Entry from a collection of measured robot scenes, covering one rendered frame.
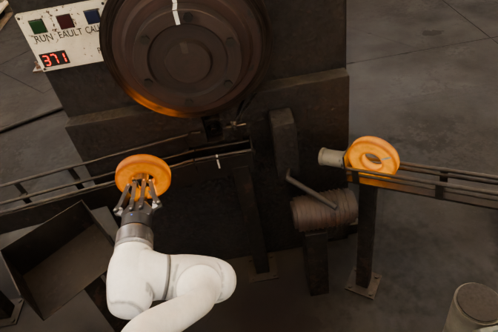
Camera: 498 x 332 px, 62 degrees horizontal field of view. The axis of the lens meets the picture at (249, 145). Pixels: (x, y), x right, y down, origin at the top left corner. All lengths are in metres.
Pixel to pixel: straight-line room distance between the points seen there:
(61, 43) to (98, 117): 0.27
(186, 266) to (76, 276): 0.51
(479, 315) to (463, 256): 0.77
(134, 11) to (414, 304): 1.47
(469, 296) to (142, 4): 1.14
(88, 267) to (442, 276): 1.37
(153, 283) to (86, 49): 0.74
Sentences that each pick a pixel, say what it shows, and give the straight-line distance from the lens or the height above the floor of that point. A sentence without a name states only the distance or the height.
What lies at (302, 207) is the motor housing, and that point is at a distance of 1.45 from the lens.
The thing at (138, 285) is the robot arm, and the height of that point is 0.86.
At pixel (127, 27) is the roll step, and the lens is 1.14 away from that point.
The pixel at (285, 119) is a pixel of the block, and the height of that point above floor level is 0.80.
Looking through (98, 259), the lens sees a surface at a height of 0.60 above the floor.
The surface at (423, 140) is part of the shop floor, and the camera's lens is 2.55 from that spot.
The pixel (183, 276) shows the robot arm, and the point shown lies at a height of 0.84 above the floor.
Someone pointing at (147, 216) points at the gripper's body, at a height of 0.85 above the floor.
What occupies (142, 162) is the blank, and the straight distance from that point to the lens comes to 1.18.
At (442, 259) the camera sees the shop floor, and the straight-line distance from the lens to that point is 2.02.
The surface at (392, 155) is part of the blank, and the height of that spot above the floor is 0.75.
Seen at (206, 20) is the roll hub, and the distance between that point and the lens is 1.06.
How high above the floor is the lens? 1.62
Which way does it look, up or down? 40 degrees down
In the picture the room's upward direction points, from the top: 11 degrees counter-clockwise
